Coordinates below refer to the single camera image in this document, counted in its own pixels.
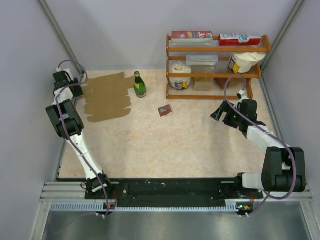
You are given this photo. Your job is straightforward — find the silver foil box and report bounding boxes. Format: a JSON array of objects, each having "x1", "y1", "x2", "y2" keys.
[{"x1": 186, "y1": 54, "x2": 219, "y2": 66}]

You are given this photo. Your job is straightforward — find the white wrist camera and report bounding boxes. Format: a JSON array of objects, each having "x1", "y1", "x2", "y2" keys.
[
  {"x1": 237, "y1": 90, "x2": 249, "y2": 100},
  {"x1": 56, "y1": 67, "x2": 72, "y2": 76}
]

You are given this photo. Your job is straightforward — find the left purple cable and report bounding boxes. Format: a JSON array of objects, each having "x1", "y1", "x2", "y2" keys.
[{"x1": 55, "y1": 59, "x2": 118, "y2": 220}]

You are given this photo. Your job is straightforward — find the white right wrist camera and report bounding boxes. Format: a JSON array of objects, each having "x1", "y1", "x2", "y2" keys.
[{"x1": 237, "y1": 90, "x2": 249, "y2": 100}]

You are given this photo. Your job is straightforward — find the large white flour bag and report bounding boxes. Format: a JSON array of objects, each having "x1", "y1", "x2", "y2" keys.
[{"x1": 228, "y1": 52, "x2": 267, "y2": 74}]

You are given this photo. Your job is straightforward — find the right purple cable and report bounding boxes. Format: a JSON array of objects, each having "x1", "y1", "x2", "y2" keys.
[{"x1": 223, "y1": 73, "x2": 298, "y2": 218}]

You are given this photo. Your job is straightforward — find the white bag left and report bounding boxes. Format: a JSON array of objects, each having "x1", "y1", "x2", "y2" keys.
[{"x1": 169, "y1": 61, "x2": 192, "y2": 90}]

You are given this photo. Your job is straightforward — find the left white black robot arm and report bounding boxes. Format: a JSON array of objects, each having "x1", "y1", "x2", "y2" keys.
[{"x1": 45, "y1": 68, "x2": 114, "y2": 199}]

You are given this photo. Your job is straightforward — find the small red packet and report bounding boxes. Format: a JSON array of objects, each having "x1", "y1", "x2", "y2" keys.
[{"x1": 158, "y1": 104, "x2": 172, "y2": 117}]

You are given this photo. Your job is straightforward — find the green glass bottle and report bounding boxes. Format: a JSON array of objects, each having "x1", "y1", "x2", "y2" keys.
[{"x1": 133, "y1": 71, "x2": 147, "y2": 98}]

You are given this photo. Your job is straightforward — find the wooden shelf rack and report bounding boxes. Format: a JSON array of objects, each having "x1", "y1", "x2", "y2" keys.
[{"x1": 166, "y1": 34, "x2": 272, "y2": 101}]

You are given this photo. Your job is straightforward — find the purple cable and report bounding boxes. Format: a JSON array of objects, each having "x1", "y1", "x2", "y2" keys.
[
  {"x1": 55, "y1": 59, "x2": 118, "y2": 220},
  {"x1": 223, "y1": 73, "x2": 298, "y2": 218}
]

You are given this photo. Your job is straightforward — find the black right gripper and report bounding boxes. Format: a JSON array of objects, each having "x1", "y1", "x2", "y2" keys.
[{"x1": 211, "y1": 100, "x2": 245, "y2": 129}]

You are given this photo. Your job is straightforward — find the red white wrap box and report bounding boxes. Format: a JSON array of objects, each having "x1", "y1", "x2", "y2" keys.
[{"x1": 218, "y1": 33, "x2": 262, "y2": 47}]

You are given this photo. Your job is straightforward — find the brown red block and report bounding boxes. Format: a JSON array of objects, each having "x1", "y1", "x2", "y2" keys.
[{"x1": 214, "y1": 77, "x2": 228, "y2": 90}]

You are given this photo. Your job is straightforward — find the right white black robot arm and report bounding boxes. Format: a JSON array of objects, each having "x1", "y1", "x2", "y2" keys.
[{"x1": 210, "y1": 99, "x2": 307, "y2": 198}]

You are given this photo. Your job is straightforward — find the tan block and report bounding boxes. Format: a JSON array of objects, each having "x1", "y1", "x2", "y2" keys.
[{"x1": 193, "y1": 77, "x2": 213, "y2": 91}]

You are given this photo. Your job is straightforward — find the red foil box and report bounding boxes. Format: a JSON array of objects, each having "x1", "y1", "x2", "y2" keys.
[{"x1": 171, "y1": 31, "x2": 213, "y2": 41}]

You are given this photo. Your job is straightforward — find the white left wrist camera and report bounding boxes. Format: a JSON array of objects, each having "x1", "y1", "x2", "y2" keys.
[{"x1": 56, "y1": 67, "x2": 72, "y2": 76}]

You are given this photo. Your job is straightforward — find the brown cardboard box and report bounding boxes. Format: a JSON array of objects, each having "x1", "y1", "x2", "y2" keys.
[{"x1": 82, "y1": 72, "x2": 135, "y2": 123}]

